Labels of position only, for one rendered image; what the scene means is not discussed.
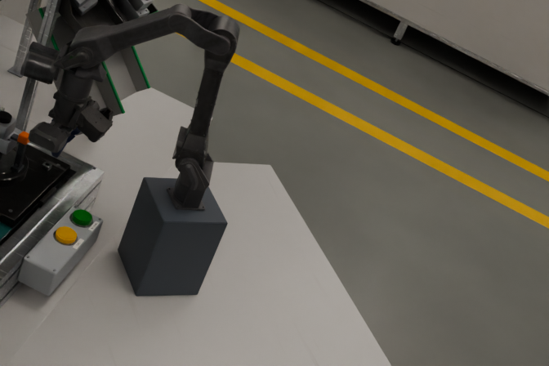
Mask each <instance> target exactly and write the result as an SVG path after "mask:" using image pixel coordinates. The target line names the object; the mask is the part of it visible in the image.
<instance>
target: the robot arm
mask: <svg viewBox="0 0 549 366"><path fill-rule="evenodd" d="M171 33H179V34H181V35H183V36H184V37H186V38H187V39H189V40H190V41H191V42H192V43H193V44H194V45H196V46H197V47H201V48H202V49H204V71H203V77H202V81H201V84H200V88H199V91H198V97H197V99H196V104H195V107H194V113H193V117H192V119H191V120H190V121H191V123H190V125H189V126H188V127H187V128H186V127H182V126H181V128H180V131H179V135H178V137H177V141H176V147H175V150H174V153H173V156H172V159H176V161H175V166H176V168H177V169H178V171H179V172H180V174H179V176H178V178H177V181H176V184H175V188H172V187H168V188H167V192H168V194H169V196H170V199H171V201H172V203H173V205H174V207H175V209H176V210H199V211H204V210H205V206H204V204H203V201H202V198H203V195H204V193H205V190H206V188H208V187H209V185H210V180H211V175H212V168H213V164H214V161H213V160H212V157H211V155H210V154H209V153H208V139H209V130H208V128H209V126H210V122H211V118H212V112H213V110H214V106H215V105H216V104H215V103H216V99H217V94H218V91H219V87H220V84H221V79H222V77H223V73H224V72H225V69H226V68H227V66H228V65H229V63H230V61H231V59H232V57H233V55H234V53H235V50H236V47H237V43H238V39H239V25H238V24H237V22H236V21H235V20H234V19H233V18H231V17H228V16H219V15H218V14H215V13H213V12H211V11H205V10H201V9H196V8H193V7H189V6H187V5H185V4H182V3H178V4H176V5H174V6H172V7H169V8H167V9H164V10H161V11H157V12H155V13H152V14H149V15H147V16H142V17H140V18H137V19H134V20H130V21H128V22H124V23H122V24H119V25H112V26H108V25H96V26H90V27H85V28H82V29H80V30H79V31H78V32H77V33H76V35H75V37H74V39H73V40H71V41H70V42H67V43H66V44H65V45H64V46H63V47H62V48H61V50H60V51H57V50H55V49H52V48H50V47H45V46H43V45H42V44H40V43H38V42H32V43H31V44H30V46H29V51H28V53H27V56H26V57H25V61H24V62H23V64H22V67H21V71H20V75H23V76H25V77H28V78H31V79H34V80H37V81H39V82H42V83H46V84H52V83H53V80H54V81H57V80H58V78H59V76H60V72H61V70H62V69H64V70H65V71H64V73H63V77H62V80H61V83H60V88H59V90H58V91H57V92H56V93H54V96H53V98H54V99H56V103H55V105H54V108H53V109H51V110H50V111H49V114H48V116H49V117H51V118H53V119H52V121H51V123H46V122H41V123H39V124H37V125H36V126H35V127H34V128H33V129H31V130H30V133H29V141H31V142H33V143H34V144H36V145H39V146H41V147H43V148H44V149H46V150H49V151H51V154H52V156H53V157H55V158H58V157H59V156H60V153H61V152H62V150H63V149H64V147H65V146H66V144H67V143H69V142H71V140H72V139H73V138H75V135H77V134H79V133H80V132H82V133H83V134H84V135H85V136H87V137H88V140H90V141H91V142H97V141H98V140H100V138H101V137H102V136H104V135H105V133H106V132H107V131H108V130H109V128H110V127H112V125H113V124H112V122H113V121H112V119H113V113H114V112H113V110H112V109H111V108H110V107H106V108H103V109H101V110H100V106H99V105H98V103H97V101H95V100H93V99H92V97H91V96H89V95H90V91H91V89H92V84H93V81H94V80H96V81H98V82H101V83H102V82H103V81H104V79H105V75H106V74H107V72H106V71H105V69H104V68H103V67H102V65H101V64H100V63H101V62H103V61H105V60H107V59H108V58H110V57H111V56H112V55H113V54H114V53H116V52H117V51H120V50H122V49H125V48H128V47H132V46H135V45H137V44H140V43H143V42H148V41H150V40H153V39H156V38H160V37H162V36H165V35H169V34H171Z"/></svg>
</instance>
